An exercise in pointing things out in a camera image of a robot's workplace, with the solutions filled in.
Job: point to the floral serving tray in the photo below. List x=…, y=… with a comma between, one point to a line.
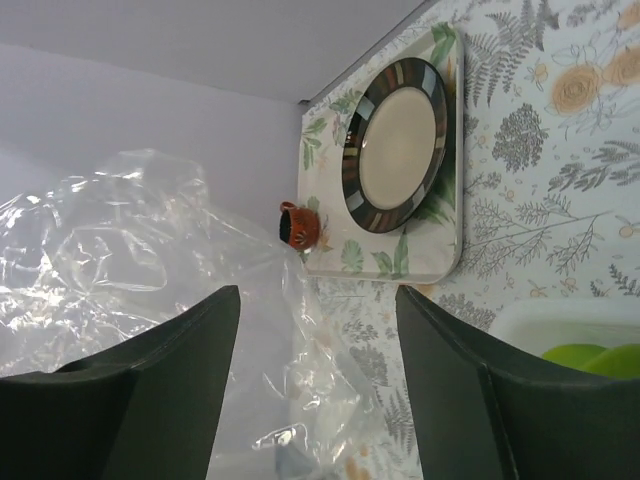
x=427, y=247

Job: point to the white plastic basket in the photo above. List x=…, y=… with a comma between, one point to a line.
x=538, y=325

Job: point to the floral tablecloth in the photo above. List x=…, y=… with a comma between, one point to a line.
x=551, y=149

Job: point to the small brown clay cup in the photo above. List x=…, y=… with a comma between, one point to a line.
x=299, y=227

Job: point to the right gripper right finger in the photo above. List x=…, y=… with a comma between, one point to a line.
x=484, y=409

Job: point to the striped rim ceramic plate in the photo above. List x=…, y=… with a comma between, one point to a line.
x=395, y=145

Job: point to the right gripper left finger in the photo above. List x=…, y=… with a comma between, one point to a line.
x=147, y=408

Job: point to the green starfruit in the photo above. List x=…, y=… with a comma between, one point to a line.
x=621, y=362

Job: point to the clear zip bag orange zipper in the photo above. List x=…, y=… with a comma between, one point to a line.
x=95, y=260

